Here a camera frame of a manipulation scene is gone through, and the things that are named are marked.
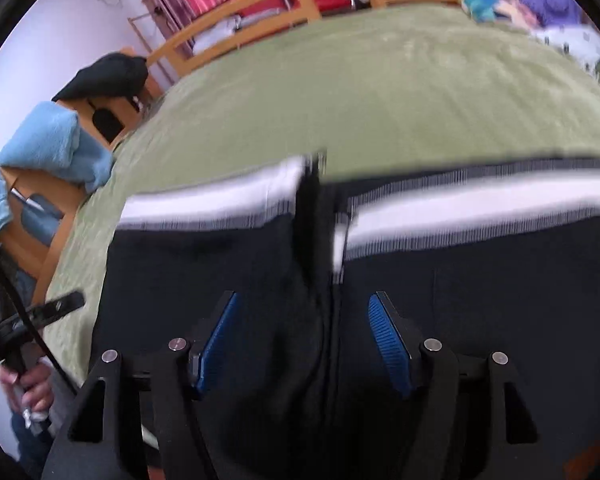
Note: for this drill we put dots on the black pants with white stripe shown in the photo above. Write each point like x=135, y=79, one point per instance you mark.
x=497, y=266

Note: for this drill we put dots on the light blue towel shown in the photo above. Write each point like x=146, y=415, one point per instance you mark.
x=51, y=139

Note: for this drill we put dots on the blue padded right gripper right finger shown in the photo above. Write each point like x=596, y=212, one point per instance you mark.
x=397, y=340

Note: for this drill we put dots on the green plush bed blanket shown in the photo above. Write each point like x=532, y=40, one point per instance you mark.
x=402, y=88

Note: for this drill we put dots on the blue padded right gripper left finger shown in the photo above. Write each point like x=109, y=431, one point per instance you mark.
x=208, y=342

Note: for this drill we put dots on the blue geometric pattern pillow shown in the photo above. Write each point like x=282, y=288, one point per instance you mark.
x=486, y=11

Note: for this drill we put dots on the wooden bed frame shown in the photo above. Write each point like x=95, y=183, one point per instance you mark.
x=40, y=261

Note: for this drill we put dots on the person's left hand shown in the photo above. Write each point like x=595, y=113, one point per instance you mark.
x=32, y=390

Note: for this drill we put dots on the black garment on footboard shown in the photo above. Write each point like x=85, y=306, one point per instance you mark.
x=115, y=75

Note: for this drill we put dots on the white floral quilt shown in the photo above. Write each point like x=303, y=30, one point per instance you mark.
x=579, y=42

